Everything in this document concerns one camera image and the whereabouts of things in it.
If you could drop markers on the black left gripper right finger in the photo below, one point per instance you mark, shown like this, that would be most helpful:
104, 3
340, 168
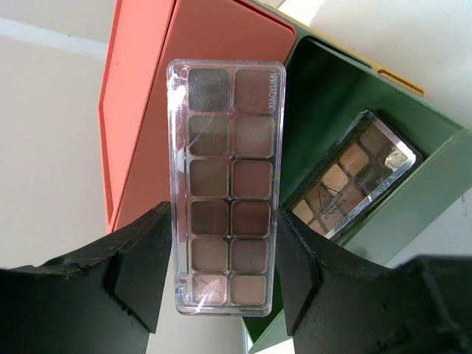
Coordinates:
338, 302

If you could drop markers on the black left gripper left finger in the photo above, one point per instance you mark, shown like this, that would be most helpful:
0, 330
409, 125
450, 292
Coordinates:
102, 298

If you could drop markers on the brown eyeshadow palette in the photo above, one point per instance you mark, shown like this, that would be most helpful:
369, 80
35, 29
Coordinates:
361, 167

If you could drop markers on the mauve eyeshadow palette clear case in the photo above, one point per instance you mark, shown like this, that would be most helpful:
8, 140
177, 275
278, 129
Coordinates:
225, 121

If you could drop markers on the green drawer box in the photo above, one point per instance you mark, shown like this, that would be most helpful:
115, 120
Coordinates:
327, 88

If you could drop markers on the orange drawer box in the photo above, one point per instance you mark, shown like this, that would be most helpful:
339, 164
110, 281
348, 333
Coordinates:
145, 37

